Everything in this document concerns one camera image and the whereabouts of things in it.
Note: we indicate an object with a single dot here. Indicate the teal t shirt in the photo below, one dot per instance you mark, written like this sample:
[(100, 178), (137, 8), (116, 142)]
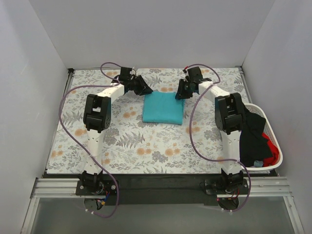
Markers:
[(162, 107)]

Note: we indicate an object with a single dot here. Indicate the black t shirt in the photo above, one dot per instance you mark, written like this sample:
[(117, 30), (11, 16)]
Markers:
[(253, 146)]

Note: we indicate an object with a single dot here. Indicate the red t shirt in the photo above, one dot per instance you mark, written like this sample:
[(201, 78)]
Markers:
[(270, 161)]

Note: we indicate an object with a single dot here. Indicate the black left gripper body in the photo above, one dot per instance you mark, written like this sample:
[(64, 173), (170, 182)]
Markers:
[(139, 85)]

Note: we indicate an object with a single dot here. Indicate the aluminium front rail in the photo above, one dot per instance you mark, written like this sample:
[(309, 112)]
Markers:
[(56, 209)]

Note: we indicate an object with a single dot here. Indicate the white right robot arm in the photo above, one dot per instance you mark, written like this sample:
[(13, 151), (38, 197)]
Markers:
[(229, 113)]

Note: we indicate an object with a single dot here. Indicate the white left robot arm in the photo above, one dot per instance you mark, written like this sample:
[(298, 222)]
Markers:
[(98, 109)]

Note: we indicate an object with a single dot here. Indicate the white laundry basket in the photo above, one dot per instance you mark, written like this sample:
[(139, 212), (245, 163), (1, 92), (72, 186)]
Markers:
[(258, 165)]

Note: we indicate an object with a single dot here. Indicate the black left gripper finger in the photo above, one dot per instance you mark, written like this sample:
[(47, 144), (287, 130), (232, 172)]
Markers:
[(139, 90), (141, 82)]

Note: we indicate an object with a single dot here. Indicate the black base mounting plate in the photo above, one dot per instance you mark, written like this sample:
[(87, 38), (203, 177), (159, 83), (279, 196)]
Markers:
[(160, 188)]

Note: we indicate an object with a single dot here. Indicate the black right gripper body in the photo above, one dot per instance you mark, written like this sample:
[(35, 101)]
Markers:
[(185, 87)]

